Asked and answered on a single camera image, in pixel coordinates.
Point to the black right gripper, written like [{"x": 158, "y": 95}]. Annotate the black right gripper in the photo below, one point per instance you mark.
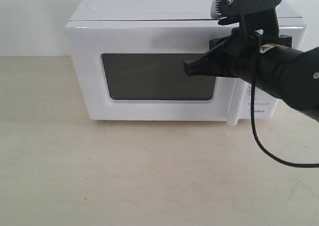
[{"x": 233, "y": 56}]

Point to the white microwave door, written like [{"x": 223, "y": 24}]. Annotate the white microwave door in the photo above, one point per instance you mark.
[{"x": 133, "y": 70}]

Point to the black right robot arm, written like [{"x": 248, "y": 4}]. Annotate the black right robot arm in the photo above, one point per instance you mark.
[{"x": 269, "y": 64}]

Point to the white microwave oven body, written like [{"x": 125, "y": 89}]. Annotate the white microwave oven body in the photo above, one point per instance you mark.
[{"x": 147, "y": 10}]

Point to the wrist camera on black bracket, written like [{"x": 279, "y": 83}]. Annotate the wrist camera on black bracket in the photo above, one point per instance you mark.
[{"x": 251, "y": 15}]

